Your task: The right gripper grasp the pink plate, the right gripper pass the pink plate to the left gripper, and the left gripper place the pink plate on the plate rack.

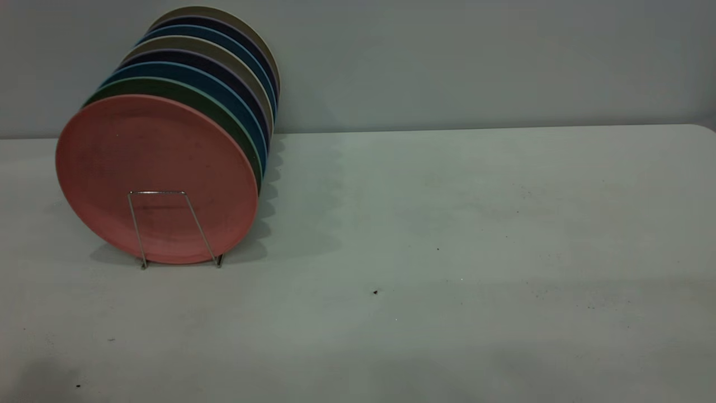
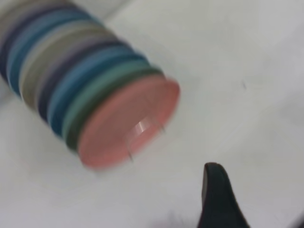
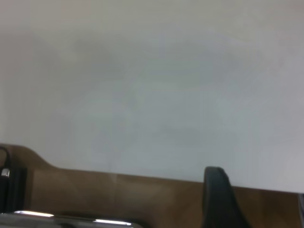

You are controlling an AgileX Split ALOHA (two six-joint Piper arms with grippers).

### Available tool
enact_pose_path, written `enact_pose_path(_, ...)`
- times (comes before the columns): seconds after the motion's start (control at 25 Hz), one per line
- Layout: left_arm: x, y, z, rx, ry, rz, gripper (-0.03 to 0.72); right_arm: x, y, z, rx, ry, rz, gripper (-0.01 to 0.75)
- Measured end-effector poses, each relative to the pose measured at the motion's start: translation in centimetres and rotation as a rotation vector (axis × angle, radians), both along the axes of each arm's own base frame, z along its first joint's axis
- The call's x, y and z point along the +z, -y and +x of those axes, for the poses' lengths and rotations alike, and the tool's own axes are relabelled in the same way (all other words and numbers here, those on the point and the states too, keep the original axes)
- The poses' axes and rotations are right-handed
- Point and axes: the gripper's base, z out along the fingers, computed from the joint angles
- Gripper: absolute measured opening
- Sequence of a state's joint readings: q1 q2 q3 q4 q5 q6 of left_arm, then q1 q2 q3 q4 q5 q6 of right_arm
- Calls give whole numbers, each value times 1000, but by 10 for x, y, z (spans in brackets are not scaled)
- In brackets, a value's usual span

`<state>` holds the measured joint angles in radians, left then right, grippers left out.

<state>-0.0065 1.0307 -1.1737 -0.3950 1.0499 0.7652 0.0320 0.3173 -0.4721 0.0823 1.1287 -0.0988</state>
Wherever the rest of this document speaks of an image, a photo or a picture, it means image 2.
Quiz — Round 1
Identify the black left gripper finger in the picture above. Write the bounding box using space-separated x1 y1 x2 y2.
196 162 251 228

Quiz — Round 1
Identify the pink round plate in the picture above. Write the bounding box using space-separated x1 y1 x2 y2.
78 77 181 170

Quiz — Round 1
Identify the green round plate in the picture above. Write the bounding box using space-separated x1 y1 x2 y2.
62 63 165 152

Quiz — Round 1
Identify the blue round plate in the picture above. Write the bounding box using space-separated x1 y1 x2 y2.
46 50 152 139
6 10 96 96

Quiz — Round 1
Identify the dark purple round plate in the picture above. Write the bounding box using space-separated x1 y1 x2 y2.
0 2 79 84
37 40 134 124

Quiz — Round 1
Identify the beige round plate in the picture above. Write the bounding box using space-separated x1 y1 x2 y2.
18 25 120 113
0 0 70 27

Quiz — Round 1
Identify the metal wire plate rack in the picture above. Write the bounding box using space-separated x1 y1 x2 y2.
125 118 167 164

